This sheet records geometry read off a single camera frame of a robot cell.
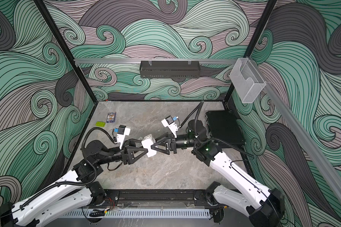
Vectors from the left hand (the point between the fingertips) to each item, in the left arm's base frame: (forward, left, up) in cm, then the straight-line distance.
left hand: (147, 147), depth 56 cm
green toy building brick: (+35, +42, -33) cm, 64 cm away
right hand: (0, -2, -1) cm, 2 cm away
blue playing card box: (+40, +36, -32) cm, 63 cm away
